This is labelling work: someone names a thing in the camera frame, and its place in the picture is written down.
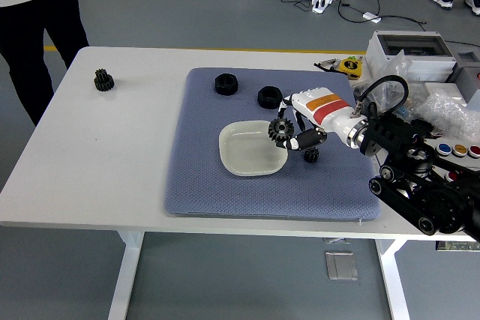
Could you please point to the white electrical enclosure box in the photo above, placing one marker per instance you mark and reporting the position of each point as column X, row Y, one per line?
column 427, row 62

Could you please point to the large black gear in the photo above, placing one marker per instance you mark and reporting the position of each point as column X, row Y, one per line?
column 280, row 129

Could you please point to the white button control box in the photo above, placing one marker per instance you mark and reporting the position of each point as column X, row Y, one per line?
column 459, row 149

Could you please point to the black labelled control box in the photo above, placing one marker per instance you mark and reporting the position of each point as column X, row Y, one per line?
column 446, row 246

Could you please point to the white power strip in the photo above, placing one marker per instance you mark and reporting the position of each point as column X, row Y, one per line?
column 321, row 2

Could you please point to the white floor adapter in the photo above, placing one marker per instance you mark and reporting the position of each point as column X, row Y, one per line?
column 370, row 16

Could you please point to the metal pliers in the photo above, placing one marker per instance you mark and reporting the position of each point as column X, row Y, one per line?
column 325, row 64

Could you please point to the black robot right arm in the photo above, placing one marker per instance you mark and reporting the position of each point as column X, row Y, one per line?
column 397, row 129

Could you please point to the yellow tape measure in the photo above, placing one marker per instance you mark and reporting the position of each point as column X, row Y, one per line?
column 349, row 67

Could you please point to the metal floor plate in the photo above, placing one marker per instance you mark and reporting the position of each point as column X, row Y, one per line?
column 340, row 265

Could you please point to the white square dish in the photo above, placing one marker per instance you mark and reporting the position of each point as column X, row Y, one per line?
column 243, row 155

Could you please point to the bag of blue components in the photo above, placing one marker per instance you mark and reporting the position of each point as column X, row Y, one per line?
column 403, row 112

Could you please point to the medium black hex nut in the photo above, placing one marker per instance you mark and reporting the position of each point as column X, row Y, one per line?
column 269, row 97

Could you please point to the black double gear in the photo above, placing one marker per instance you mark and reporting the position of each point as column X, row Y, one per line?
column 103, row 81

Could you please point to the large black hex nut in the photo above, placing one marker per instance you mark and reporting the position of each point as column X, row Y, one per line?
column 225, row 84

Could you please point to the white flat box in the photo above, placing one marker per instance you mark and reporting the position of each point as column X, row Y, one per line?
column 450, row 87

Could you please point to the table height control panel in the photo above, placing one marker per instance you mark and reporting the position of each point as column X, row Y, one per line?
column 335, row 240

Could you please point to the small black gear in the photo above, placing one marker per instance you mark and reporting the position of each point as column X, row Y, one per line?
column 312, row 156

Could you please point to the bubble wrap bag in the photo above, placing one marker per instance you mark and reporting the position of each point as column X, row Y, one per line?
column 450, row 114

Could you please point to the blue-grey textured mat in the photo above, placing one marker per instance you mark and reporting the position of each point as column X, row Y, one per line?
column 210, row 192

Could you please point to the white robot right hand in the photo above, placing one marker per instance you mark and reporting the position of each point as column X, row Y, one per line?
column 322, row 108

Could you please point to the white table leg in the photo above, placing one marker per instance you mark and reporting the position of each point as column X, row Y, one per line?
column 125, row 279
column 393, row 279

